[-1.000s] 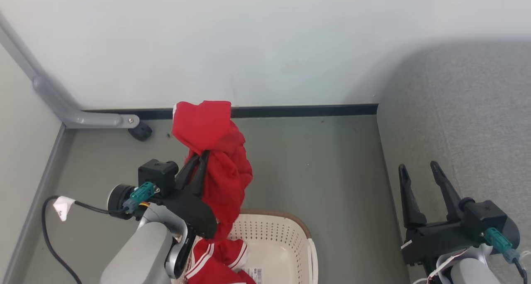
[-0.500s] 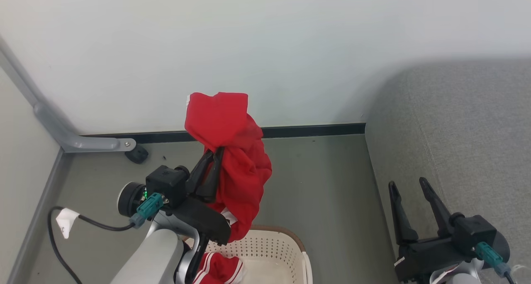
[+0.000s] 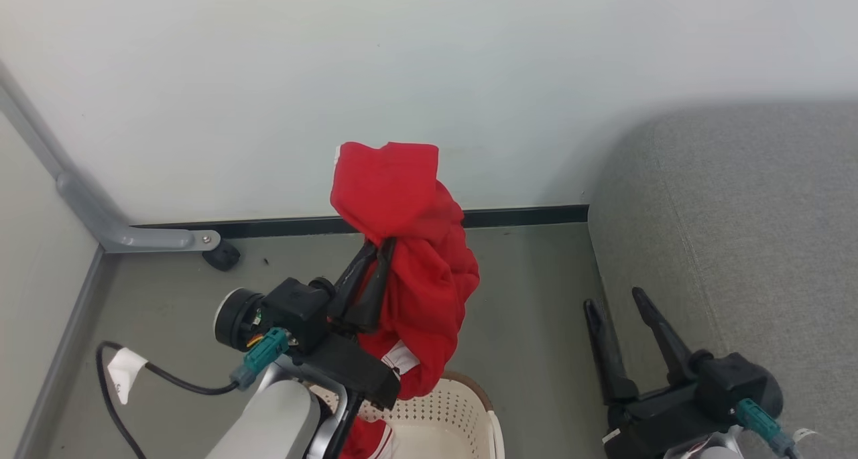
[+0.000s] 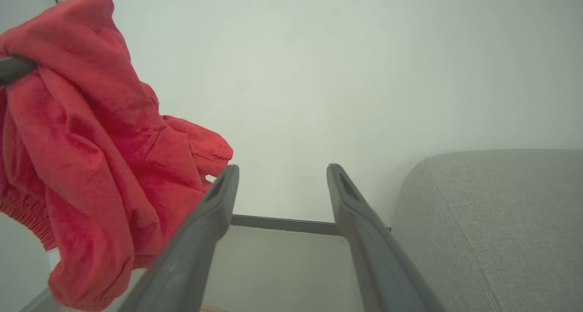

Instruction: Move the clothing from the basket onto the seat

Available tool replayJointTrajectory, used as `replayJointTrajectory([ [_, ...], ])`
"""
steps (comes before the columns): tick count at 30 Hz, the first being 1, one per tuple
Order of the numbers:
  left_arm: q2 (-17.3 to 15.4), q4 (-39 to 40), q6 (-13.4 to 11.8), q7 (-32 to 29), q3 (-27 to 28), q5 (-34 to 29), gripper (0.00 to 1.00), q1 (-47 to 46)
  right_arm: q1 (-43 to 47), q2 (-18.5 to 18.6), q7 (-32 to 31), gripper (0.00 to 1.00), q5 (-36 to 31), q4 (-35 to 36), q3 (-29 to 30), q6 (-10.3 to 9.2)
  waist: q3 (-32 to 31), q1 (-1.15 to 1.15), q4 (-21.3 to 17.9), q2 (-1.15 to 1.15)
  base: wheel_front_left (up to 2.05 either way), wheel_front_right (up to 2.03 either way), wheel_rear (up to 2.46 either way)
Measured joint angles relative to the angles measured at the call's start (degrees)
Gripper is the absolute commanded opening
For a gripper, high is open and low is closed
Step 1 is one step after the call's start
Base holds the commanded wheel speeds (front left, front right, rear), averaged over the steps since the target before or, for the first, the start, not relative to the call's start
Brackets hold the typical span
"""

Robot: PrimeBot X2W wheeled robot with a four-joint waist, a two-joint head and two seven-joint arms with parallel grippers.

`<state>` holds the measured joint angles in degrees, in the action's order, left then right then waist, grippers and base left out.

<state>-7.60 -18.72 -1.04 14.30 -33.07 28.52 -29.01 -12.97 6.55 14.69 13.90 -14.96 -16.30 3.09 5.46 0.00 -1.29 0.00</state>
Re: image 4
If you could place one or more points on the woven wicker laundry basket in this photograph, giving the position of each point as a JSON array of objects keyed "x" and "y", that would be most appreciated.
[{"x": 213, "y": 309}]

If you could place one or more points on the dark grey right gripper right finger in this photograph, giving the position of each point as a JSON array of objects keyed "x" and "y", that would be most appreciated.
[{"x": 378, "y": 257}]

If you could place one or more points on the dark grey pointed right gripper left finger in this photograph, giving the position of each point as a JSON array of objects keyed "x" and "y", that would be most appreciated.
[{"x": 16, "y": 69}]

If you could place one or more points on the dark grey baseboard strip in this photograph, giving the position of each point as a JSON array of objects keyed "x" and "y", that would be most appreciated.
[{"x": 291, "y": 224}]

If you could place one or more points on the light grey fabric sofa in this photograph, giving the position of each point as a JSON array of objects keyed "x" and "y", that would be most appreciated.
[{"x": 496, "y": 234}]

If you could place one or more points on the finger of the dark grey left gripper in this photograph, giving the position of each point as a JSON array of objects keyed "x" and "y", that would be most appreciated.
[{"x": 191, "y": 253}]

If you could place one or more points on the red fleece garment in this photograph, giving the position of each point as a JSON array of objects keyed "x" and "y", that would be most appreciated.
[{"x": 95, "y": 166}]

